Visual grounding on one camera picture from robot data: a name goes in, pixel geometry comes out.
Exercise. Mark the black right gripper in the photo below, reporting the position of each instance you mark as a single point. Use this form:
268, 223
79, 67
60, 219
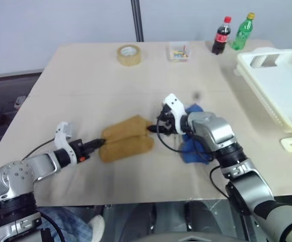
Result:
167, 123

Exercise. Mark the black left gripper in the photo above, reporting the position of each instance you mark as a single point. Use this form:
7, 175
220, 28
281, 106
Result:
79, 151

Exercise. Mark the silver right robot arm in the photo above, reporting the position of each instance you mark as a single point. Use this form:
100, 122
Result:
239, 161

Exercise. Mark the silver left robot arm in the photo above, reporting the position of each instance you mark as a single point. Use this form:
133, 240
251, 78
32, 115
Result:
12, 174

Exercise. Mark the blue sock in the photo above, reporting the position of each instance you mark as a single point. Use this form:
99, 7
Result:
195, 151

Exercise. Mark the white plastic basket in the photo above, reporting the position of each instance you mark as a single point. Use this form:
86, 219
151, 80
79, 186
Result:
264, 111
279, 83

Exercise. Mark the brown packing tape roll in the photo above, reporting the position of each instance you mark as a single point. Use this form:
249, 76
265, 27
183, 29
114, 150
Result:
129, 56

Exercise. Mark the clear plastic box with bits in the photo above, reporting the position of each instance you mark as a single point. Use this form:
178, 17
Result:
179, 51

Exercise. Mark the white shoe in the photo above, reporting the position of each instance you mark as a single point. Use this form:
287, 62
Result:
97, 225

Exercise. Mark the blue checked trouser leg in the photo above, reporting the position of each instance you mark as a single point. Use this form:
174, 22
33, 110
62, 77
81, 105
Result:
67, 224

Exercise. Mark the cola bottle with red cap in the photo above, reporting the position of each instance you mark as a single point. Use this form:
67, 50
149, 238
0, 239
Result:
221, 36

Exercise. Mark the green bottle with yellow cap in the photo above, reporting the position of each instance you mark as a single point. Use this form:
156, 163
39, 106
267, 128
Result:
241, 34

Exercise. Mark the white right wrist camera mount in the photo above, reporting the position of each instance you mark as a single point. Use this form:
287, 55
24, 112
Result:
176, 108

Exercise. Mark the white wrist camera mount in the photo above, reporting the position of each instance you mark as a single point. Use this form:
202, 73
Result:
176, 108
61, 141

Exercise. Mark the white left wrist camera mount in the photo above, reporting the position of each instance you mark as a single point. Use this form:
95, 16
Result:
61, 141

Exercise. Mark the dark vertical post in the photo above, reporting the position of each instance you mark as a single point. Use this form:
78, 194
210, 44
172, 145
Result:
137, 20

